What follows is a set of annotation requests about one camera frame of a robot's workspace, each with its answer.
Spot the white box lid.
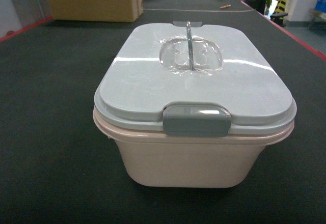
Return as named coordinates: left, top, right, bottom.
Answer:
left=94, top=23, right=296, bottom=135

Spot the pink plastic storage box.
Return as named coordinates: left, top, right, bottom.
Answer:
left=93, top=108, right=294, bottom=188

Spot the cardboard box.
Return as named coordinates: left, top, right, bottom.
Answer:
left=48, top=0, right=143, bottom=22

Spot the black armrest chair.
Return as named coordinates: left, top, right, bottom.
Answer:
left=270, top=12, right=288, bottom=27

